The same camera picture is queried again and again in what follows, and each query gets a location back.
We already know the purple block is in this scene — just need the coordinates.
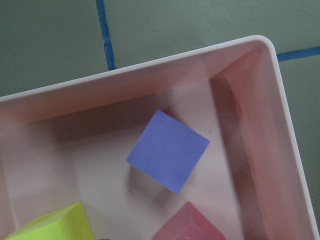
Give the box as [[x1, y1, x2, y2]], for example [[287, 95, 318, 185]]
[[126, 110, 210, 194]]

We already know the yellow block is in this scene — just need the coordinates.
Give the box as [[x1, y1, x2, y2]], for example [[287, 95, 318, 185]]
[[6, 202, 95, 240]]

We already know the pink bin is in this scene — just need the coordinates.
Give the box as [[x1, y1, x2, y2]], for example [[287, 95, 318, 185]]
[[0, 35, 320, 240]]

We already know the red block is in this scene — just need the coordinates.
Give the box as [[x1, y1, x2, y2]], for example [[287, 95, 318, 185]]
[[152, 201, 226, 240]]

